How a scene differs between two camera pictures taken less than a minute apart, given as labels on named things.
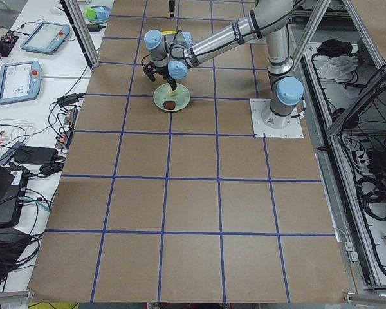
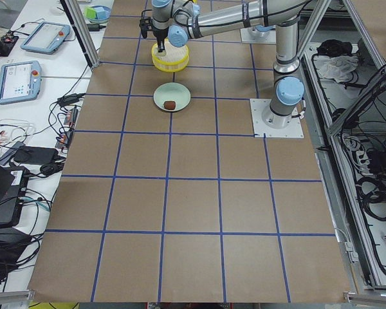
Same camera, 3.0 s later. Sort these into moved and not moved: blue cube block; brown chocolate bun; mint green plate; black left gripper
Moved: black left gripper
Not moved: blue cube block; brown chocolate bun; mint green plate
